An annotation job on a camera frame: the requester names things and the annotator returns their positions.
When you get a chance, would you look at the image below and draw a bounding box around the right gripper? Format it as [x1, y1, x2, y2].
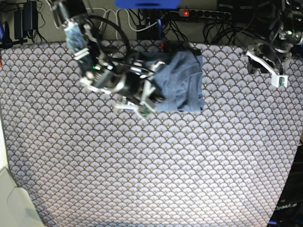
[80, 64, 165, 102]

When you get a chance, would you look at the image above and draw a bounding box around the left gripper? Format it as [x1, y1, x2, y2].
[247, 43, 292, 74]

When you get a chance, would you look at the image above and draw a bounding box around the blue T-shirt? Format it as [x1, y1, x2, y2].
[141, 50, 205, 113]

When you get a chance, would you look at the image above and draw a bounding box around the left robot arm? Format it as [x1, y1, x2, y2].
[247, 0, 303, 75]

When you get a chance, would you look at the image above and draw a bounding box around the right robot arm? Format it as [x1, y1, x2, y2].
[47, 0, 165, 104]

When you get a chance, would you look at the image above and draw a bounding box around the red and black clamp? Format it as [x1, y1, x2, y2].
[160, 42, 169, 53]

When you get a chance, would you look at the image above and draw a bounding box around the black power strip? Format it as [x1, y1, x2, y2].
[178, 9, 232, 20]

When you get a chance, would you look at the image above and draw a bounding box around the blue box at top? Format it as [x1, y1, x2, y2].
[115, 0, 180, 9]

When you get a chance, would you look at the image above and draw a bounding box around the fan-patterned tablecloth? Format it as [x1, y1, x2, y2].
[0, 43, 303, 227]

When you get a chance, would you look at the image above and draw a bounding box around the black power adapter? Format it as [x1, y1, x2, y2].
[14, 0, 38, 40]

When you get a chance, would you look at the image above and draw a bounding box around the black OpenArm base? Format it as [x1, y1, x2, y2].
[268, 144, 303, 227]

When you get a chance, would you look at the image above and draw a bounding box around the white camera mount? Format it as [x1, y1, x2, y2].
[245, 51, 288, 88]
[114, 60, 165, 120]

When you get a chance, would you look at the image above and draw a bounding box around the white cable bundle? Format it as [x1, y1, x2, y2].
[85, 7, 159, 40]

